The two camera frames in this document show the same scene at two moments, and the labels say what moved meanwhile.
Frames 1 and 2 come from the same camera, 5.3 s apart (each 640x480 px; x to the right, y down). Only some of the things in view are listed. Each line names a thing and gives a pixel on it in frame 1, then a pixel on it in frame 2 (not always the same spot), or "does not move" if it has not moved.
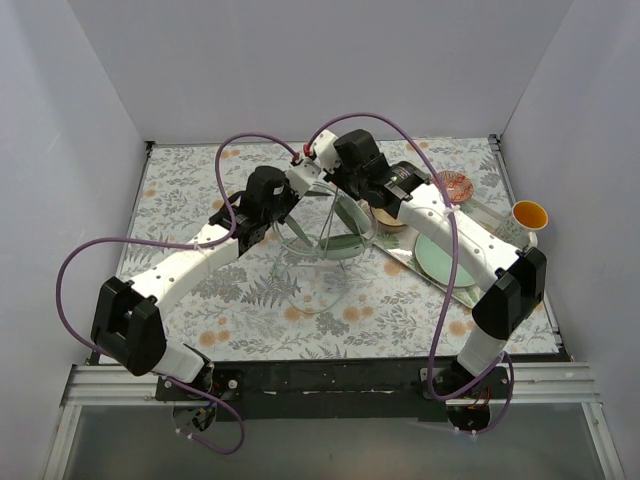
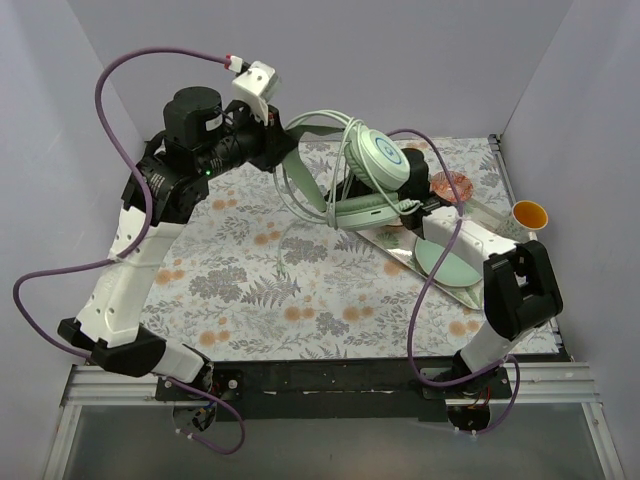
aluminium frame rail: x=99 y=385 does not move
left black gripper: x=279 y=213 to x=275 y=145
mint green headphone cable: x=284 y=289 to x=288 y=206
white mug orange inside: x=525 y=219 does not move
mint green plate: x=439 y=264 does not move
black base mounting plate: x=338 y=388 does not move
